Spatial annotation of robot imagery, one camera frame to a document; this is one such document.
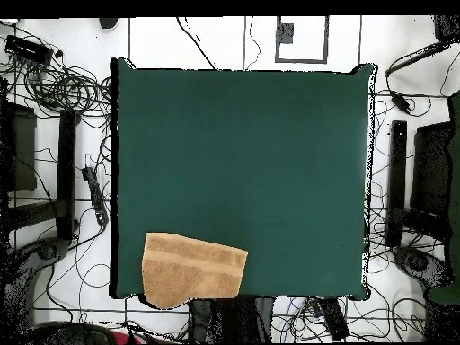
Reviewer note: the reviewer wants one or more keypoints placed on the black network switch box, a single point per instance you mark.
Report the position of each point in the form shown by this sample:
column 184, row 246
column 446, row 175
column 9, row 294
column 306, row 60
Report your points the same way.
column 28, row 49

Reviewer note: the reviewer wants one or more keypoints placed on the grey square floor frame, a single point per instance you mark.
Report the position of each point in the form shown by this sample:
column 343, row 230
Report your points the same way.
column 285, row 34

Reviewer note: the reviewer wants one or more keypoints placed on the black stand bar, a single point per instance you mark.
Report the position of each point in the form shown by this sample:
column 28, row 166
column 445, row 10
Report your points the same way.
column 65, row 172
column 397, row 179

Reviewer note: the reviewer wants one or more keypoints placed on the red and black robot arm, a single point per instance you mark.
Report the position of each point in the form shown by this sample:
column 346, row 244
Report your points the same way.
column 125, row 339

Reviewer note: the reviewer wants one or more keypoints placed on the black speckled box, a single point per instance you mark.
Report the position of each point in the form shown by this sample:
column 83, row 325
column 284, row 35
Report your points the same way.
column 447, row 28

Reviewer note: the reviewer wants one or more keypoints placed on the black power adapter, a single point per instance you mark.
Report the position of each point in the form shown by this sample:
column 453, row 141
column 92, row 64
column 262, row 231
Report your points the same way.
column 400, row 101

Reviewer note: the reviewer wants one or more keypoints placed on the dark green table cloth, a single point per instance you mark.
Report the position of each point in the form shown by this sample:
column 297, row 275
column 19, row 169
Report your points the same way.
column 251, row 143

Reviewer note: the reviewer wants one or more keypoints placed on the person's right shoe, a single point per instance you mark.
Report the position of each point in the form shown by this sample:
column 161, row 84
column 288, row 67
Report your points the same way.
column 107, row 22

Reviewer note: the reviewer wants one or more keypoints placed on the long black box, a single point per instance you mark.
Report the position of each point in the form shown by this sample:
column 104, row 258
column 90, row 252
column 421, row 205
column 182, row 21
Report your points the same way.
column 334, row 320

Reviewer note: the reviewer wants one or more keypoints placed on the black power strip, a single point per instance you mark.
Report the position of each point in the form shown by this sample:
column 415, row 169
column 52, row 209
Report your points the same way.
column 95, row 194

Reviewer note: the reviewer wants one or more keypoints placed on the yellow-orange terry towel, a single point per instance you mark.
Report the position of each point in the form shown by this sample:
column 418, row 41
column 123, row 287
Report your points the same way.
column 190, row 273

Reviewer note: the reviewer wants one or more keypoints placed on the black boom rod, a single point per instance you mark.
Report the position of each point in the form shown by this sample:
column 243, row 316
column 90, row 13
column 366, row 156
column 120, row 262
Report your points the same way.
column 413, row 59

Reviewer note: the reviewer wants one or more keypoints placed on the black flat panel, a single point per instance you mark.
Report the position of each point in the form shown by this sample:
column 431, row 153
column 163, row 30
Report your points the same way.
column 23, row 151
column 431, row 169

